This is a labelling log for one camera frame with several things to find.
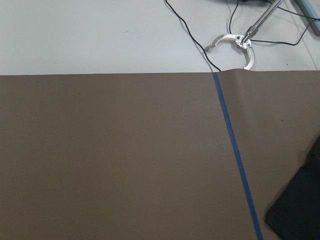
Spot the metal reacher grabber tool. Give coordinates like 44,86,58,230
204,0,283,70

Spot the black t-shirt with logo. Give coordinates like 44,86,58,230
265,138,320,240

